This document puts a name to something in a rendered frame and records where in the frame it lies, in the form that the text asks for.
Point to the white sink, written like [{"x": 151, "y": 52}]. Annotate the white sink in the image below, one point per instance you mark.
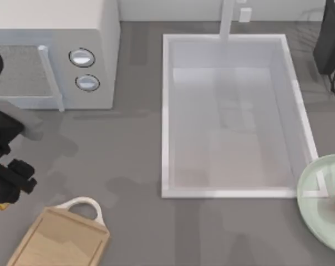
[{"x": 165, "y": 124}]

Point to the pale green plate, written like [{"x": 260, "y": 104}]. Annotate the pale green plate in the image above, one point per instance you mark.
[{"x": 314, "y": 216}]

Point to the large round microwave knob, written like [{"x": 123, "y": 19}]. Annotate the large round microwave knob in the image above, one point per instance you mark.
[{"x": 81, "y": 57}]

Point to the microwave door with mesh window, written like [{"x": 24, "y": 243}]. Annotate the microwave door with mesh window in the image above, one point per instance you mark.
[{"x": 23, "y": 69}]

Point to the small white wall box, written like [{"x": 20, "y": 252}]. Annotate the small white wall box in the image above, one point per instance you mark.
[{"x": 245, "y": 14}]

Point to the tall white tap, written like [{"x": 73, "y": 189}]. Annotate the tall white tap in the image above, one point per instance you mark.
[{"x": 226, "y": 19}]

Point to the yellow and orange packet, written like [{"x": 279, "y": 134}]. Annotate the yellow and orange packet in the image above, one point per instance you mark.
[{"x": 1, "y": 207}]

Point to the pale microwave oven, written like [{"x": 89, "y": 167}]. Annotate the pale microwave oven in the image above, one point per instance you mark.
[{"x": 106, "y": 69}]

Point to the small round microwave knob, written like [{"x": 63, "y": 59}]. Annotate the small round microwave knob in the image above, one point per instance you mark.
[{"x": 87, "y": 82}]

